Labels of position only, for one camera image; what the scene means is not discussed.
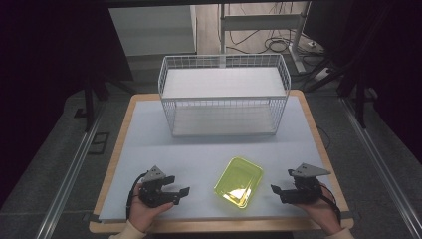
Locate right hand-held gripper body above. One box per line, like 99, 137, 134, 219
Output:
280, 162, 332, 205

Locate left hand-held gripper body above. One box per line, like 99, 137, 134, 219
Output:
137, 164, 171, 209

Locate person's left hand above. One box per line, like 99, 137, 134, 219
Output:
127, 182, 175, 234

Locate person's right hand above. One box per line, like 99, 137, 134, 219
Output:
293, 182, 343, 236

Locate yellow-green plastic tray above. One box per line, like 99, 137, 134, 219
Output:
213, 156, 265, 210

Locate black metal stand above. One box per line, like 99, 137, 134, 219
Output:
73, 74, 136, 133
305, 59, 379, 130

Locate white power strip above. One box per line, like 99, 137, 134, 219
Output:
313, 67, 333, 83

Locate black curtain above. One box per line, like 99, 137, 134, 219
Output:
303, 0, 422, 165
0, 0, 133, 210

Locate white cabinet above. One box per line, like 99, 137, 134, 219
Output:
108, 4, 198, 57

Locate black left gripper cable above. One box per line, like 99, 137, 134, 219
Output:
125, 171, 147, 221

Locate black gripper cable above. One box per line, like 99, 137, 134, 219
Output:
125, 171, 147, 221
319, 184, 342, 224

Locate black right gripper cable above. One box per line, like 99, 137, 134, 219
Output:
319, 184, 342, 224

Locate black floor bracket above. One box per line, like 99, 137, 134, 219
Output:
87, 131, 110, 155

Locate aluminium floor rail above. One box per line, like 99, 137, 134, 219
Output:
339, 96, 422, 239
34, 105, 107, 239

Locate white wire basket rack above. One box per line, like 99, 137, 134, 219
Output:
157, 53, 293, 138

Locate black floor cables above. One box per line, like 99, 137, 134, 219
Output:
227, 29, 327, 68

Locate white metal desk frame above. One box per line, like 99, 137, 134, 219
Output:
218, 1, 313, 75

